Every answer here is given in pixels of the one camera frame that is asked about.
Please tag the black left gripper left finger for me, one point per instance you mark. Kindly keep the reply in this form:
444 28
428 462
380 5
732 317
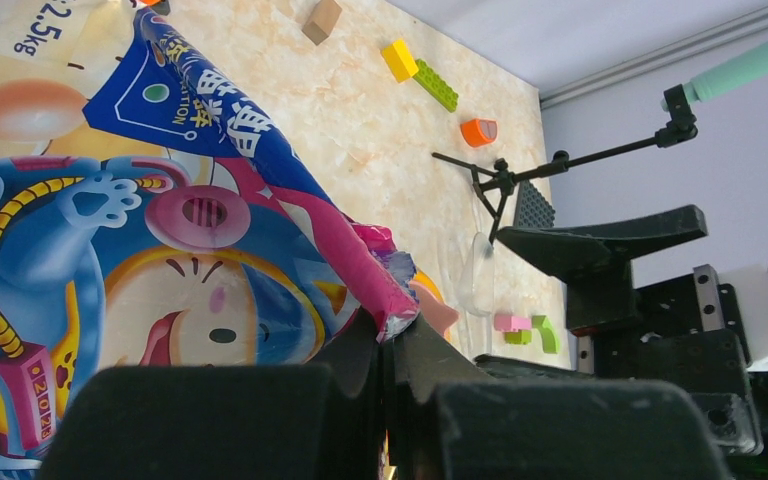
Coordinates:
317 420

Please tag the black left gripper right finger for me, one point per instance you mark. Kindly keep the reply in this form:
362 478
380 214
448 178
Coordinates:
448 419

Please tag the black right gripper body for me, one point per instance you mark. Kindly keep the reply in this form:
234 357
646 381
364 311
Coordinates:
707 333

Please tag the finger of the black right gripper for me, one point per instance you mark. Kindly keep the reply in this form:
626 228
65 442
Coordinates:
594 262

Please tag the clear plastic scoop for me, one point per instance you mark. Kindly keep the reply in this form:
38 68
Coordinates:
475 294

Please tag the pink pet food bag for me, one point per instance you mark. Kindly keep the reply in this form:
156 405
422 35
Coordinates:
152 214

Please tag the pink food bowl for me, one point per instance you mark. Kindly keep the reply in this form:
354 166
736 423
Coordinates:
434 308

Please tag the dark grey building baseplate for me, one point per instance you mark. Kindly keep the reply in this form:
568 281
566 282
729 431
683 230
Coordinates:
532 209

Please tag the green curved toy piece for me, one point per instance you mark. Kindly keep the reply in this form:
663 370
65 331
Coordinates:
549 339

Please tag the green toy cube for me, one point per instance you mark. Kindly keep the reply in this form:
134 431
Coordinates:
518 337

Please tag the pink toy brick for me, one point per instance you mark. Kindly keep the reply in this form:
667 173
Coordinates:
509 323

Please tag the black tripod stand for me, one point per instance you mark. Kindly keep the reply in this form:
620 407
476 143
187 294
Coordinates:
494 187

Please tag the orange toy piece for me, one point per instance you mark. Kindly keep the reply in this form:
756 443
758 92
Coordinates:
479 132

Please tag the green flat toy brick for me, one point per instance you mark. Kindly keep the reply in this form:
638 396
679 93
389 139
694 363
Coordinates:
436 86

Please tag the yellow toy brick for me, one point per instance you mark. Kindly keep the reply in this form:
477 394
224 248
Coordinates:
400 61

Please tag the mint green pole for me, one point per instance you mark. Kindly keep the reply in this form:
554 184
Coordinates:
727 76

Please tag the tan wooden block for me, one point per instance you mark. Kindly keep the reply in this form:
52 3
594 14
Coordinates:
322 20

